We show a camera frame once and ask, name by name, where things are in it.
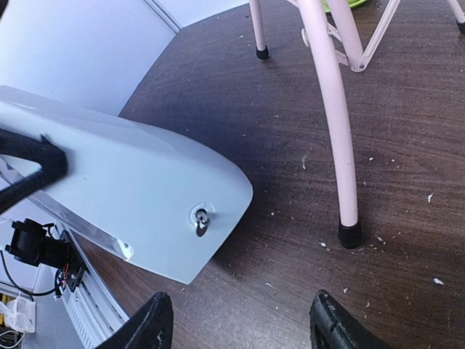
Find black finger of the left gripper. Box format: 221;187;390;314
1;129;68;213

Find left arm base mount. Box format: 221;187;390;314
1;218;87;298

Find front aluminium rail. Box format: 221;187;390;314
62;230;129;348

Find white metronome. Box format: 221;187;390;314
1;86;253;284

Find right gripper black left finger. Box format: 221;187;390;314
97;292;173;349

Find green plastic saucer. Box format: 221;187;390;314
321;0;370;16

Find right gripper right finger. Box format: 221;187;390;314
310;289;392;349

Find pink music stand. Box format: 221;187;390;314
248;0;465;250

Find white tissue pack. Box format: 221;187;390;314
1;297;36;334

